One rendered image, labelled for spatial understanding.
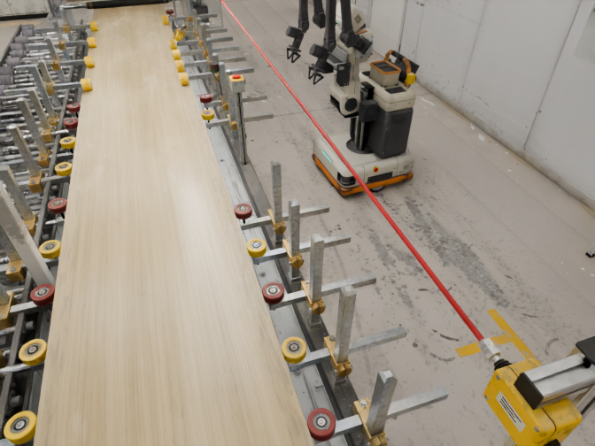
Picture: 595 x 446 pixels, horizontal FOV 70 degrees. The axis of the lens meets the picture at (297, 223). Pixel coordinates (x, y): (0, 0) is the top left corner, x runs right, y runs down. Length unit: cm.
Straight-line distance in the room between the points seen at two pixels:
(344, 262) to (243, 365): 168
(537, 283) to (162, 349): 244
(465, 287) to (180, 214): 187
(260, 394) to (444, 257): 206
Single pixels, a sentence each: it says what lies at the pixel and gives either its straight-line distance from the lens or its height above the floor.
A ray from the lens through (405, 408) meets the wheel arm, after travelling 143.
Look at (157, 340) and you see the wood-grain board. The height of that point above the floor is 90.
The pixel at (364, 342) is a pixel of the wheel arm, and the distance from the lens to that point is 154.
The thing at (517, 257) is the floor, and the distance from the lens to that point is 332.
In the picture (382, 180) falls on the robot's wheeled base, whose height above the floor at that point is 13.
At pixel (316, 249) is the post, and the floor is 112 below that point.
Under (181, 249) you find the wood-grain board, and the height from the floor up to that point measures 90.
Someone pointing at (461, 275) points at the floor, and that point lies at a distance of 304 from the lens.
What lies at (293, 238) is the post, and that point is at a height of 95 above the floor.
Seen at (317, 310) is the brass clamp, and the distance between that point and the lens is 159.
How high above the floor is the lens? 209
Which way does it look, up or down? 40 degrees down
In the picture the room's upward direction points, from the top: straight up
